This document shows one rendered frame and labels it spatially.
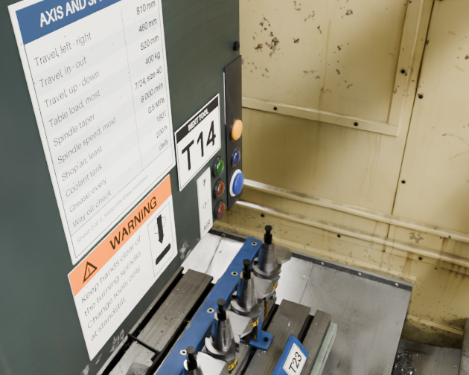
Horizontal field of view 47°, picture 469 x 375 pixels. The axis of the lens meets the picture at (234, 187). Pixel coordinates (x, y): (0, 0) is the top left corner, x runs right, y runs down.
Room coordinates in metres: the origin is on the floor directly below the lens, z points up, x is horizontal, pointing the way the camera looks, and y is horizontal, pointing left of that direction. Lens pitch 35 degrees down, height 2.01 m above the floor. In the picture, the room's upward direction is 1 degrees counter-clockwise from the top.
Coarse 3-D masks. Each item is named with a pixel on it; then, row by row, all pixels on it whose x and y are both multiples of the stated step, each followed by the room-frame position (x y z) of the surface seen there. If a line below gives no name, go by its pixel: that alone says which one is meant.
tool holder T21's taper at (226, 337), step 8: (216, 312) 0.65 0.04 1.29; (216, 320) 0.63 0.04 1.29; (224, 320) 0.63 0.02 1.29; (216, 328) 0.63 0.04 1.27; (224, 328) 0.63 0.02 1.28; (216, 336) 0.63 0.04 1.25; (224, 336) 0.62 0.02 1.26; (232, 336) 0.63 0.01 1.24; (216, 344) 0.62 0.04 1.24; (224, 344) 0.62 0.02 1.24; (232, 344) 0.63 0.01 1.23
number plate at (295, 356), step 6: (294, 348) 0.84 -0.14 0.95; (294, 354) 0.82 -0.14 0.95; (300, 354) 0.83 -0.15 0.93; (288, 360) 0.80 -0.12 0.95; (294, 360) 0.81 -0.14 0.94; (300, 360) 0.82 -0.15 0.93; (288, 366) 0.79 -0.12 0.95; (294, 366) 0.80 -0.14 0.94; (300, 366) 0.81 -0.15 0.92; (288, 372) 0.78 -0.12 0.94; (294, 372) 0.78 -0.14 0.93; (300, 372) 0.79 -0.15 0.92
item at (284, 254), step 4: (276, 248) 0.90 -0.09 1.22; (280, 248) 0.90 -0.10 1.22; (284, 248) 0.90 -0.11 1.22; (288, 248) 0.91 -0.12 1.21; (276, 252) 0.89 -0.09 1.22; (280, 252) 0.89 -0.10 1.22; (284, 252) 0.89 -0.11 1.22; (288, 252) 0.89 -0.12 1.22; (276, 256) 0.88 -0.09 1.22; (280, 256) 0.88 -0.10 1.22; (284, 256) 0.88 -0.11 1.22; (288, 256) 0.88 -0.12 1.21; (284, 260) 0.86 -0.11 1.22; (288, 260) 0.87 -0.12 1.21
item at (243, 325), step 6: (228, 312) 0.72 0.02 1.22; (234, 312) 0.72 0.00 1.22; (234, 318) 0.70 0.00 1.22; (240, 318) 0.70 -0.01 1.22; (246, 318) 0.70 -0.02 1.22; (234, 324) 0.69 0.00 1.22; (240, 324) 0.69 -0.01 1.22; (246, 324) 0.69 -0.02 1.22; (252, 324) 0.69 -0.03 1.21; (234, 330) 0.67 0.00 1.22; (240, 330) 0.67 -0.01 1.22; (246, 330) 0.67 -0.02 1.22; (240, 336) 0.66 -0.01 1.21
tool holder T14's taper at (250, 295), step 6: (240, 276) 0.74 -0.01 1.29; (252, 276) 0.74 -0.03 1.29; (240, 282) 0.73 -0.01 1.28; (246, 282) 0.73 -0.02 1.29; (252, 282) 0.73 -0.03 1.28; (240, 288) 0.73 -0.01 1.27; (246, 288) 0.73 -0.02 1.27; (252, 288) 0.73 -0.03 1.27; (240, 294) 0.73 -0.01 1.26; (246, 294) 0.72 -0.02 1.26; (252, 294) 0.73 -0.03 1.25; (240, 300) 0.72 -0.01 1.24; (246, 300) 0.72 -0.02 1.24; (252, 300) 0.72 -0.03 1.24; (240, 306) 0.72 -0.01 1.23; (246, 306) 0.72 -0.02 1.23; (252, 306) 0.72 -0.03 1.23
